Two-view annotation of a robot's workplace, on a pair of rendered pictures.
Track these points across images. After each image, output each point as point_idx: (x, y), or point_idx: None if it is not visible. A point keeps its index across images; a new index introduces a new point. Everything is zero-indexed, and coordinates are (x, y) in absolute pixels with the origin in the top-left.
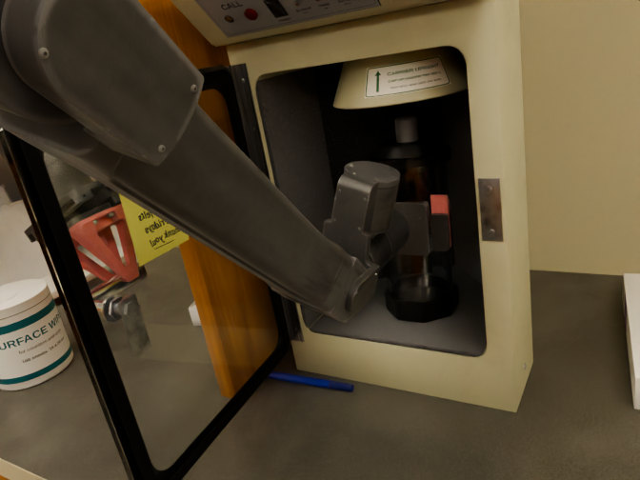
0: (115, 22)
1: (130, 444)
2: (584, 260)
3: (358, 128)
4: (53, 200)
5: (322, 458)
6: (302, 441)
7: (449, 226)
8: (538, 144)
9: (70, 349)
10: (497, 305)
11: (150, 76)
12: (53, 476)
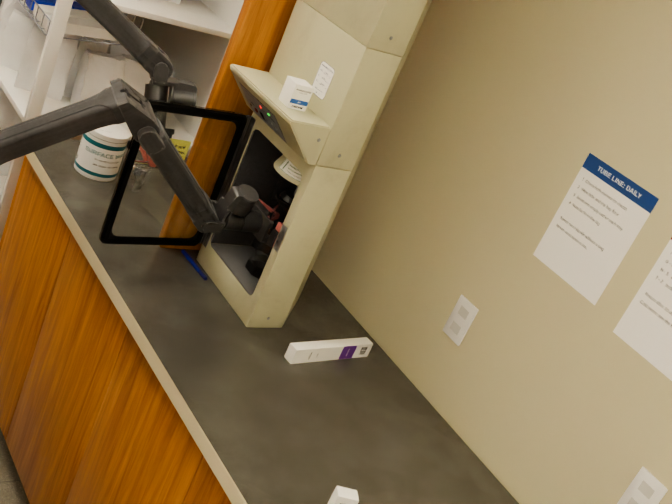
0: (152, 137)
1: (111, 215)
2: (379, 332)
3: None
4: None
5: (167, 283)
6: (167, 275)
7: (276, 238)
8: (397, 254)
9: (115, 174)
10: (264, 277)
11: (154, 144)
12: (74, 215)
